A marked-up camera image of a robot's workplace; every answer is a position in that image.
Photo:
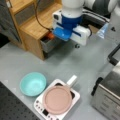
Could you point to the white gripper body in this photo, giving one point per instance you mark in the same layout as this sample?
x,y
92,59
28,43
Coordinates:
x,y
80,34

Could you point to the orange toy carrot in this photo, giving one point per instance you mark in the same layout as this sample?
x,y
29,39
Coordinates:
x,y
50,35

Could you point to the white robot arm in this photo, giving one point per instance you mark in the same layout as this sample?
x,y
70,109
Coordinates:
x,y
102,7

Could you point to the wooden cabinet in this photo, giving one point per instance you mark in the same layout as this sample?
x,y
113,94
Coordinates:
x,y
30,30

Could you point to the silver toaster oven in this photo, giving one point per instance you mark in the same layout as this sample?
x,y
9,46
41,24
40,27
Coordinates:
x,y
106,92

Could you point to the white induction cooker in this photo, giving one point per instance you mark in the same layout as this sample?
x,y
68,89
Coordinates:
x,y
38,104

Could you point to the pink pan with white handle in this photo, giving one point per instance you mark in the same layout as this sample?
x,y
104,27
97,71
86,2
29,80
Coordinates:
x,y
58,99

